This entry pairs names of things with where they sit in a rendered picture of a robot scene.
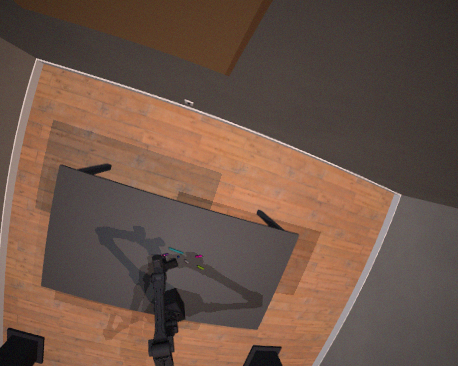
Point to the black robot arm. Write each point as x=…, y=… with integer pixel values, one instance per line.
x=158, y=347

